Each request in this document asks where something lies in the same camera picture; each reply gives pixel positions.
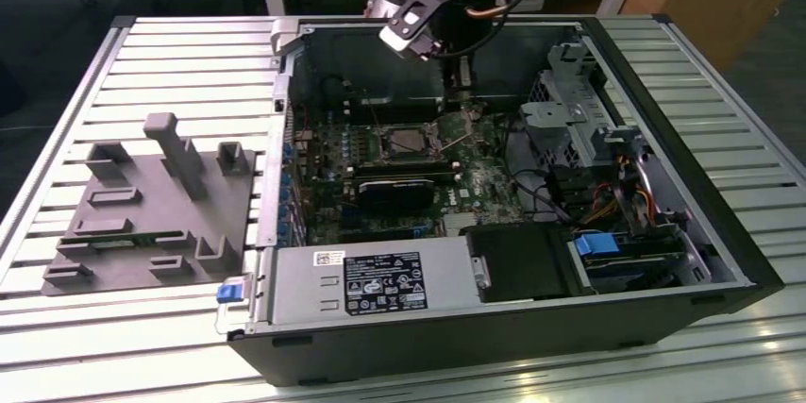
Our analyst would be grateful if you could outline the black fan shroud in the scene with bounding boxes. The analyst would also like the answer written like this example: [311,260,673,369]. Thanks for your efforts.
[462,223,582,303]

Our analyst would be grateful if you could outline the silver chipset heatsink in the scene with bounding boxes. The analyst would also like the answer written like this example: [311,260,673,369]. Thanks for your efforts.
[443,213,478,234]

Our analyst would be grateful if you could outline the grey power supply unit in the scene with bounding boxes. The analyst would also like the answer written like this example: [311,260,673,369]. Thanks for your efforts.
[267,237,487,325]

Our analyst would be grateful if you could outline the blue disk carrier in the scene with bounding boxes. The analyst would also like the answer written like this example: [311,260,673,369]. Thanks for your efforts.
[570,230,688,284]

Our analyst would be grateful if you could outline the coloured wire bundle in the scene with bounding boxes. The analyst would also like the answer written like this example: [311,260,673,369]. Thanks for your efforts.
[582,180,661,229]

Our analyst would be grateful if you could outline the black RAM slot bank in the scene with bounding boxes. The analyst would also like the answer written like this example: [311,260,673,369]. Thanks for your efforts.
[343,93,446,124]
[355,161,459,185]

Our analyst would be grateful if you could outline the metal drive cage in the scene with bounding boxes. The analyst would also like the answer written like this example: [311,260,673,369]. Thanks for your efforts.
[517,42,636,169]

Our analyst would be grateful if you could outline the black graphics card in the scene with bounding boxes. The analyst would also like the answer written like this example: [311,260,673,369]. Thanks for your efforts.
[354,178,437,216]

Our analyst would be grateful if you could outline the grey parts rack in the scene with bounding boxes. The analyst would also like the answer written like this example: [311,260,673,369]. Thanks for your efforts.
[38,111,259,298]

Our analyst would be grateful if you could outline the green motherboard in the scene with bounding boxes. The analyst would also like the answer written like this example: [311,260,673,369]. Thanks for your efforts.
[293,95,531,246]

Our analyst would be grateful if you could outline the silver square CPU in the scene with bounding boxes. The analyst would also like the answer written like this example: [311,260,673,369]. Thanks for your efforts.
[385,131,426,152]

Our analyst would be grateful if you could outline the black open PC case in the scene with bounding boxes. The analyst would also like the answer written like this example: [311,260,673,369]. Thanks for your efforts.
[226,13,788,388]

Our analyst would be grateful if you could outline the CPU socket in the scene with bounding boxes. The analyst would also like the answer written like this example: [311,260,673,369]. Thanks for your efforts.
[370,123,442,163]

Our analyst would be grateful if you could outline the blue case latch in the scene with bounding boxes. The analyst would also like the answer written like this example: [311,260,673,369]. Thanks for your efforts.
[213,282,245,305]

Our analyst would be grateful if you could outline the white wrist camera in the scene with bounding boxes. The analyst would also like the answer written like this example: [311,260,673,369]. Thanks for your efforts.
[378,0,446,62]

